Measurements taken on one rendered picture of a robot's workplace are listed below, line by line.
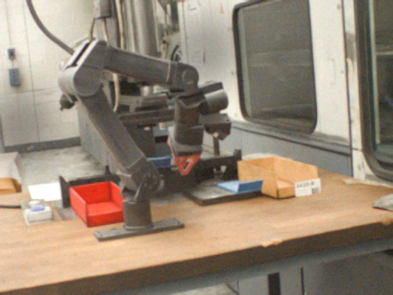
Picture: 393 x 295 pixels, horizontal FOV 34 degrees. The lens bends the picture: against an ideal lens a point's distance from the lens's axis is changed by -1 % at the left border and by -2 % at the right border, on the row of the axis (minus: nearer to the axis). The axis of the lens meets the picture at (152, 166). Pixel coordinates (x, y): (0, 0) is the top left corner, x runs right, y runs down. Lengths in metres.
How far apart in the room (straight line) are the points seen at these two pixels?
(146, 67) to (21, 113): 9.63
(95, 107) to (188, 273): 0.40
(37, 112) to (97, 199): 9.25
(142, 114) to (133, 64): 0.41
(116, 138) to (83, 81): 0.15
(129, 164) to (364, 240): 0.53
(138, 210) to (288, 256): 0.35
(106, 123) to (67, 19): 9.72
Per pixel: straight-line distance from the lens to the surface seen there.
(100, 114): 1.40
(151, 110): 1.85
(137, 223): 1.47
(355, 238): 1.44
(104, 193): 1.83
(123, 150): 1.43
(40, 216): 1.69
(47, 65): 11.05
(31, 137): 11.08
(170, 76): 1.47
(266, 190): 1.75
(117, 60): 1.42
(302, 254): 1.42
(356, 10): 1.89
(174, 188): 1.88
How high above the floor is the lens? 1.28
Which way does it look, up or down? 9 degrees down
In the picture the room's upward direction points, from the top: 6 degrees counter-clockwise
